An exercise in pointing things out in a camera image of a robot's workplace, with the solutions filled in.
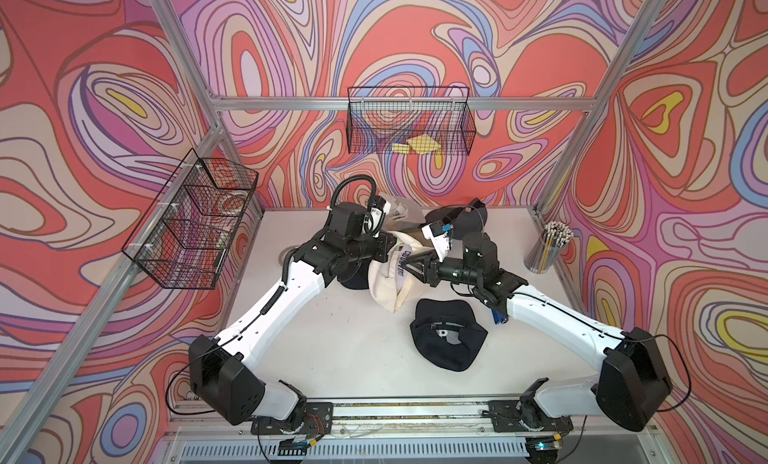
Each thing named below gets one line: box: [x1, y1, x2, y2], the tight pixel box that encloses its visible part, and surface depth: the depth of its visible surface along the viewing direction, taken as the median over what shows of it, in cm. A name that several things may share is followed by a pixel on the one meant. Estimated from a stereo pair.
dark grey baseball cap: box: [422, 205, 488, 240], surface depth 106 cm
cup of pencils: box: [524, 221, 574, 274], surface depth 92 cm
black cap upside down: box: [410, 299, 489, 372], surface depth 84 cm
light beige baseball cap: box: [380, 192, 426, 231], surface depth 119 cm
